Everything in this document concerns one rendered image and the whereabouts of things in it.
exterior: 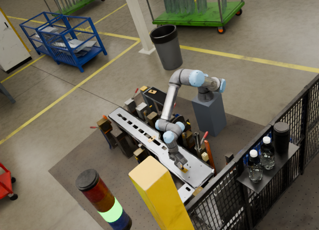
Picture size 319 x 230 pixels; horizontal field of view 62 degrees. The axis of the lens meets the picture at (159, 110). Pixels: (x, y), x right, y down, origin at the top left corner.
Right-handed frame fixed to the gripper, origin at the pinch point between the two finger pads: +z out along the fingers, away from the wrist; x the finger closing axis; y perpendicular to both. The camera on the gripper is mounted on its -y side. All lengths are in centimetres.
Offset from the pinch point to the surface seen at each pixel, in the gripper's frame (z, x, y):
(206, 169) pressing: 2.7, -11.0, -14.1
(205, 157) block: -3.2, -16.3, -9.7
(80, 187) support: -104, 61, -59
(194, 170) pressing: 2.6, -4.8, -7.7
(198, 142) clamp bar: -12.0, -19.2, -2.0
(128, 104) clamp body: -5, -18, 102
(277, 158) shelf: -39, -21, -67
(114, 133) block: -2, 14, 81
